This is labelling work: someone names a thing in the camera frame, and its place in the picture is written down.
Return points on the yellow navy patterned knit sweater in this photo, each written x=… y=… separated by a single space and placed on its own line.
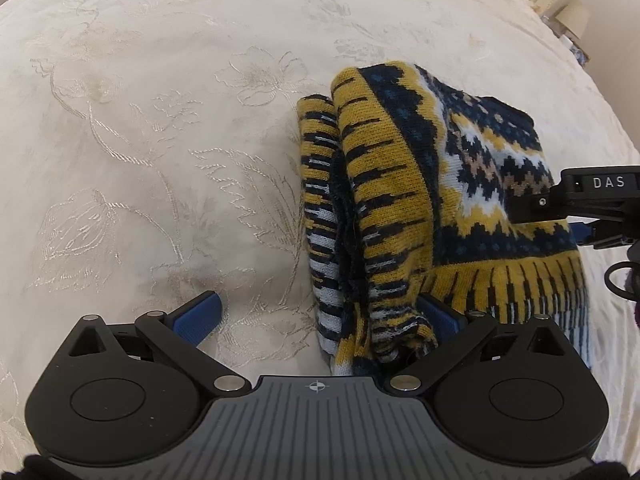
x=400 y=170

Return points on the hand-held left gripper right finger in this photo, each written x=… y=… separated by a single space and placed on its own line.
x=442 y=316

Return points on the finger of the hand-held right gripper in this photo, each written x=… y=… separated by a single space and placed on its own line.
x=582 y=232
x=537 y=204

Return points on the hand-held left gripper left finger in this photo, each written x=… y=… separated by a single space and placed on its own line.
x=197 y=316

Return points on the cream embroidered bedspread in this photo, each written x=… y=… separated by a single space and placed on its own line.
x=150 y=160

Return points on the beige table lamp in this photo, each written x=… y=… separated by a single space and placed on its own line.
x=572 y=17

